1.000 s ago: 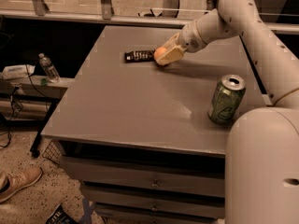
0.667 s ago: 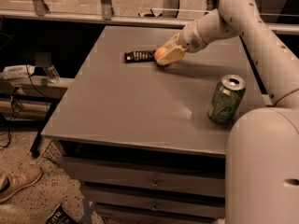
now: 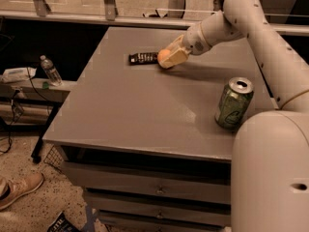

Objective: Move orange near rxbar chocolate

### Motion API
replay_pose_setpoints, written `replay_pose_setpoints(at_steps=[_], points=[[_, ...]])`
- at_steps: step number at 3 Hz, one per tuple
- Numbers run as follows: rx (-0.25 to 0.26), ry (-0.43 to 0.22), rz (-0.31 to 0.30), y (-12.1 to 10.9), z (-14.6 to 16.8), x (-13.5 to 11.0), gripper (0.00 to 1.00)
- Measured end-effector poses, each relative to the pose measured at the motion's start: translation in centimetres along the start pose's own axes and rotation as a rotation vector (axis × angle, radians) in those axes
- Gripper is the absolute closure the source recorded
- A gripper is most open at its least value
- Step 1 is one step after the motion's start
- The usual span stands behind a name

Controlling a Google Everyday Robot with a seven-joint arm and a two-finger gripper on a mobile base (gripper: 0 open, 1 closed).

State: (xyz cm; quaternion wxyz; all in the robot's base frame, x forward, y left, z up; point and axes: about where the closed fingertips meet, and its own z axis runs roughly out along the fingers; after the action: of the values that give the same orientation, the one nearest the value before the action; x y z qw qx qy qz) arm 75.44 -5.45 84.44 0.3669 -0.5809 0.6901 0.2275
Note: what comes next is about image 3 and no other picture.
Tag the black snack bag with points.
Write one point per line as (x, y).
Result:
(61, 224)

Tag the black rxbar chocolate bar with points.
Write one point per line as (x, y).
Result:
(142, 58)

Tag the white tissue pack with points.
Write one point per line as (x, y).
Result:
(18, 74)

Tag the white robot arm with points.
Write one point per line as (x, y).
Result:
(270, 157)

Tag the tan sneaker shoe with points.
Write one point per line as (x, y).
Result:
(11, 190)

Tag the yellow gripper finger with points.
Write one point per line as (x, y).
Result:
(176, 44)
(175, 58)

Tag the grey drawer cabinet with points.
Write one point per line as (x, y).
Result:
(142, 142)

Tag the orange fruit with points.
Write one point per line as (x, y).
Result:
(162, 55)

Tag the wire mesh basket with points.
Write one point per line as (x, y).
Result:
(54, 159)

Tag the clear plastic water bottle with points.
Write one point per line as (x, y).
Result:
(51, 71)

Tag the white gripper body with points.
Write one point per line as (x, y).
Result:
(193, 40)

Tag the low side bench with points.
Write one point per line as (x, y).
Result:
(31, 105)

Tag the metal window frame rail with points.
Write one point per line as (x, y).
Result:
(175, 14)

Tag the green soda can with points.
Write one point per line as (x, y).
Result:
(235, 99)

